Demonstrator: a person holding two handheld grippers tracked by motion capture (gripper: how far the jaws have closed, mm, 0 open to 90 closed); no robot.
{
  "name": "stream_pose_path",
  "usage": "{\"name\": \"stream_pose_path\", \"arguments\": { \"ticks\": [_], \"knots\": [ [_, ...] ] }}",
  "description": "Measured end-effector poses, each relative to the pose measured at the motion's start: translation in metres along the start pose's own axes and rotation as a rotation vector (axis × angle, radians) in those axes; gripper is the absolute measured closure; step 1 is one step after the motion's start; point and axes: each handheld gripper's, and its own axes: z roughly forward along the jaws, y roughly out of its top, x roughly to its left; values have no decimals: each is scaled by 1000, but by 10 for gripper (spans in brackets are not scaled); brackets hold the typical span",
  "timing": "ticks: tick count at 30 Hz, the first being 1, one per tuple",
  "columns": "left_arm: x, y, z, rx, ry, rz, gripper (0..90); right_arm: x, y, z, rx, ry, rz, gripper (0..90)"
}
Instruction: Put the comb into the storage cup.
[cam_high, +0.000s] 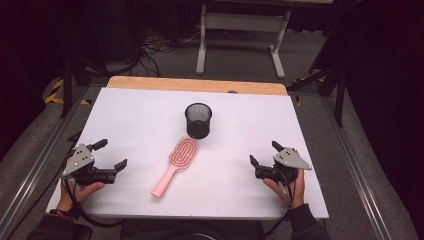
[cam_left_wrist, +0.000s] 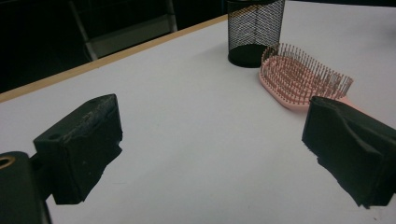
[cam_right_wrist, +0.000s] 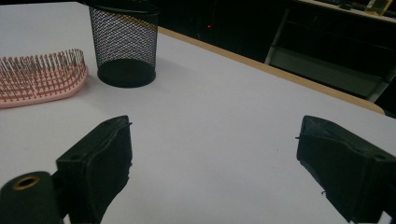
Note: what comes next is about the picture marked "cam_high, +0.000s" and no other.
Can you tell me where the white board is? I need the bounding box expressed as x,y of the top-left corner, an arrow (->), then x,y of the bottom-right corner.
45,87 -> 330,221

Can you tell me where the yellow black hazard tape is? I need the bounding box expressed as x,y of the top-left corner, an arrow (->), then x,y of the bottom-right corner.
44,77 -> 92,106

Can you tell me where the black mesh cup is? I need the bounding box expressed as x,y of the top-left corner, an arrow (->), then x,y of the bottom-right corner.
184,102 -> 213,140

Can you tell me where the aluminium floor rail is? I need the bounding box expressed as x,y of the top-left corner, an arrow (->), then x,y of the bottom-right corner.
319,95 -> 395,240
0,85 -> 88,234

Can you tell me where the left hand-held gripper black cable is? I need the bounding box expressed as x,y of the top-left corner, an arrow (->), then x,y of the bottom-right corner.
62,177 -> 123,230

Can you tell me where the person's left hand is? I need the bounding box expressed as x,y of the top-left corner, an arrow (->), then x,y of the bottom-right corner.
56,158 -> 107,212

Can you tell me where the person's lap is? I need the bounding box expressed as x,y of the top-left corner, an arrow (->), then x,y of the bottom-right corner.
119,218 -> 268,240

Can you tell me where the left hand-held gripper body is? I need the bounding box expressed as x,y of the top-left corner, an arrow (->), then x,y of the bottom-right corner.
61,143 -> 118,186

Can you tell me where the person's right hand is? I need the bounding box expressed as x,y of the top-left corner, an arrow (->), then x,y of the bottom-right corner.
262,150 -> 306,210

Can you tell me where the wooden table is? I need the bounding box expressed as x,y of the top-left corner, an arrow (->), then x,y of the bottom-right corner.
106,75 -> 289,97

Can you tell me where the right hand-held gripper black cable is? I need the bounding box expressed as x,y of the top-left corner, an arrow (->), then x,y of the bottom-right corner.
262,166 -> 298,236

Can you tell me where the bundle of black floor cables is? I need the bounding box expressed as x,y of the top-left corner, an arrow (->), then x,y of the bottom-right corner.
123,19 -> 202,78

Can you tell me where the white metal desk frame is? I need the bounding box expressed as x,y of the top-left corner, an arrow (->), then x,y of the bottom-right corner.
195,0 -> 335,80

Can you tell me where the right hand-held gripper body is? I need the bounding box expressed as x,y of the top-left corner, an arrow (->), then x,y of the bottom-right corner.
254,147 -> 313,185

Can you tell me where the pink hairbrush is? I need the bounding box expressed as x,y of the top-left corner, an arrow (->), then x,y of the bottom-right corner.
151,134 -> 200,200

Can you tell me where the dark red wristband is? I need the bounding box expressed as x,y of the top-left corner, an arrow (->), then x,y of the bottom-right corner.
48,207 -> 80,224

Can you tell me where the hand-held gripper black cable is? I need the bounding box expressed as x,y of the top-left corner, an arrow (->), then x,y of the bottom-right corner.
62,177 -> 123,230
262,166 -> 298,236

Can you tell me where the black metal stand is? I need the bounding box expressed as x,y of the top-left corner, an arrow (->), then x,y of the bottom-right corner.
59,54 -> 113,120
286,63 -> 348,128

